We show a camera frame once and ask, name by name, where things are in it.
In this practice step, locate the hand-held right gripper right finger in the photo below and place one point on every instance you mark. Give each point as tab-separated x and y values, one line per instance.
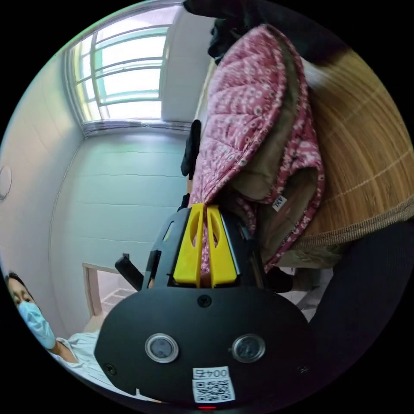
221	258

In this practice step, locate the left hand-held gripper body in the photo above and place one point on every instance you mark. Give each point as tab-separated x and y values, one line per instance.
191	148

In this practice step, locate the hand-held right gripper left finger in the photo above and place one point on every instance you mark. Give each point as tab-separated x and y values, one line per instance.
189	255

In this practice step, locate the pink floral quilted cotton jacket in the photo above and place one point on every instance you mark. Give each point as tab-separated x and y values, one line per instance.
245	113

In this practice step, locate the bed with woven mat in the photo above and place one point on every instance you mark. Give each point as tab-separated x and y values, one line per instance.
359	145

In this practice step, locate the person's body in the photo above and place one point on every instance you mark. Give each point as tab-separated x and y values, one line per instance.
32	320

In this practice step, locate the window with green frame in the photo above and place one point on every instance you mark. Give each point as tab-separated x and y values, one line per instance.
129	68

